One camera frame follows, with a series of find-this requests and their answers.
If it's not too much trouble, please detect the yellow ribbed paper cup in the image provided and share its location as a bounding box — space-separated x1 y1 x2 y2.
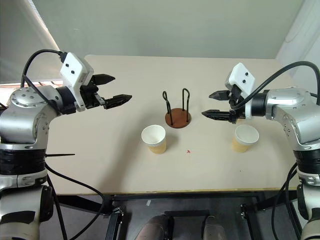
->
231 124 260 154
140 124 168 156

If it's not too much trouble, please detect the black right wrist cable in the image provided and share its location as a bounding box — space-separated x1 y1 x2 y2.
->
229 60 320 111

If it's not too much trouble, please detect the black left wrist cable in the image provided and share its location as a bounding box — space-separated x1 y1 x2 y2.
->
20 49 69 114

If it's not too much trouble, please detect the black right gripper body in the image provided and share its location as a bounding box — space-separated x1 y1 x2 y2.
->
227 84 247 125

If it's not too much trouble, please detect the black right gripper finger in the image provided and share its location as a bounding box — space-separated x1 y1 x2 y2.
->
208 90 231 102
201 109 231 122

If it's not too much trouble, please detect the thin black trailing cable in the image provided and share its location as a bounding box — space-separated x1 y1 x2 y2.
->
44 162 106 240
271 162 303 240

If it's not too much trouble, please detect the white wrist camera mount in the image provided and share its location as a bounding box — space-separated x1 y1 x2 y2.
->
224 62 256 104
59 51 95 113

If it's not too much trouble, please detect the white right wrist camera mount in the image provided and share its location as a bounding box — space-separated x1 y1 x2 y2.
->
224 62 256 104

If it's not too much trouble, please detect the black metal table frame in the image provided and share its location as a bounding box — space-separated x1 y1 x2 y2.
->
51 190 302 240

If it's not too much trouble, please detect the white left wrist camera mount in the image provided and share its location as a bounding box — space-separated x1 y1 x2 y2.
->
59 51 95 113

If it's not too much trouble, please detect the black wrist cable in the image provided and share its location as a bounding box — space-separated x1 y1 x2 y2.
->
20 49 69 114
229 60 320 111

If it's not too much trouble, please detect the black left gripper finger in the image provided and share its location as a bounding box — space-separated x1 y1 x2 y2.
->
103 94 133 110
93 73 116 87

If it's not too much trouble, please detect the dark rounded robot foot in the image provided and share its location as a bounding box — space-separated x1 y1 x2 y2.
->
202 215 227 240
136 214 175 240

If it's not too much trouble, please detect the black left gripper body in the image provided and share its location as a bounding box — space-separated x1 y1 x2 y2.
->
79 74 106 110

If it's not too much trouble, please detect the wooden cup holder stand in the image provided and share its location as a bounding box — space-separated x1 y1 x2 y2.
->
161 87 193 130

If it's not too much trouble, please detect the thin black cable tie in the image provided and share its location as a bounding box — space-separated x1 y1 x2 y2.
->
45 153 76 158

